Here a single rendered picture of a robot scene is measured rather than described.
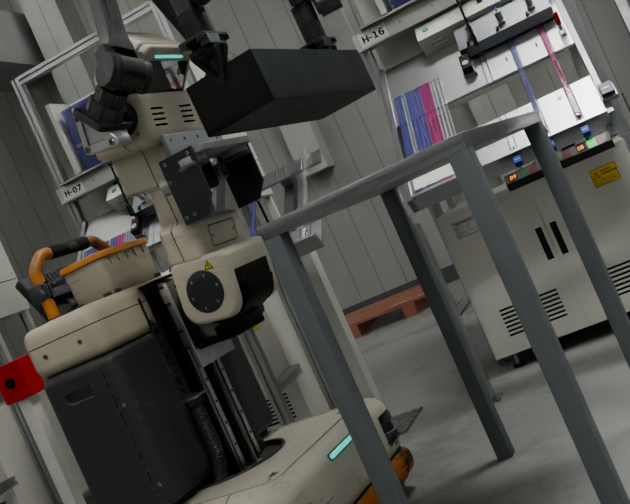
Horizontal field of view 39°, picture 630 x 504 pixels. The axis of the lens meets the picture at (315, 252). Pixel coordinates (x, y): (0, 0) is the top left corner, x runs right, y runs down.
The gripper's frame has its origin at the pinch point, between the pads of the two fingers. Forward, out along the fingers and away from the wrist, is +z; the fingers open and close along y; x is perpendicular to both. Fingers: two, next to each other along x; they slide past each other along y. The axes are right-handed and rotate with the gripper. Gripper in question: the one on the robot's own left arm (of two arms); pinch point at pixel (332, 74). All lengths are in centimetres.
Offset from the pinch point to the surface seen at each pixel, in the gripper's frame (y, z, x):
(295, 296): -64, 45, 2
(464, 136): -62, 31, -42
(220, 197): 85, 6, 98
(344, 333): 64, 72, 62
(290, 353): 85, 74, 99
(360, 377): 64, 88, 64
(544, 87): 456, 7, 33
